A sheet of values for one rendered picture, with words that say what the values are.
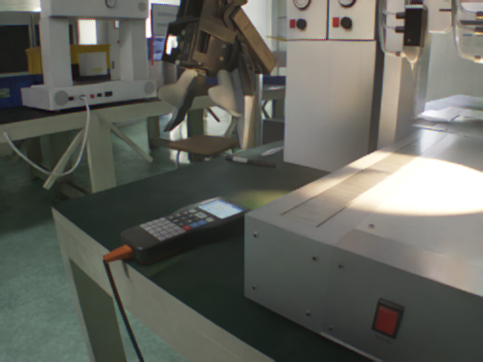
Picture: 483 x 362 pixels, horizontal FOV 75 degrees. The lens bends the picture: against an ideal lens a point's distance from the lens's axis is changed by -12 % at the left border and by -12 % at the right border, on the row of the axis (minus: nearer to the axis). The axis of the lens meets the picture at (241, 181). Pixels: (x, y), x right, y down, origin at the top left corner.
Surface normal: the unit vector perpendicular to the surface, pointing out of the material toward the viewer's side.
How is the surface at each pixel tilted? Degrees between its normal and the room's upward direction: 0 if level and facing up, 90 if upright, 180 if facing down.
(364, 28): 90
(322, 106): 90
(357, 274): 90
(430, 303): 90
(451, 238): 0
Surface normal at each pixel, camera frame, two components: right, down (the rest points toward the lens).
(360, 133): -0.66, 0.24
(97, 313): 0.75, 0.22
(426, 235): 0.00, -0.95
